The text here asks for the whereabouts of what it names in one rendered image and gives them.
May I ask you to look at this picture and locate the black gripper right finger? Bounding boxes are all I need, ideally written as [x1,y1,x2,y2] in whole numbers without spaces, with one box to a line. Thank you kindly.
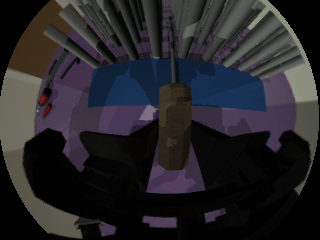
[191,120,271,189]

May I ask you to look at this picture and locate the blue flat strip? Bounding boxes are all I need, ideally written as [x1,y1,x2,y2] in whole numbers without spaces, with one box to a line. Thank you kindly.
[88,57,267,112]

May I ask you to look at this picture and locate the red and black screwdriver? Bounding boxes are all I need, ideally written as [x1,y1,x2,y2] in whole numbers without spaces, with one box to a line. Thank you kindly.
[37,87,52,107]

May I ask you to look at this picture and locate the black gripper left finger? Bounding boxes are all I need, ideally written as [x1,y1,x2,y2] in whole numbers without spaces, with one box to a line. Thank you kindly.
[79,120,159,192]

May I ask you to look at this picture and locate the small red screwdriver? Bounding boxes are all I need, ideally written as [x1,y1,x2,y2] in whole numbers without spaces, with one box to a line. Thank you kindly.
[41,103,52,120]

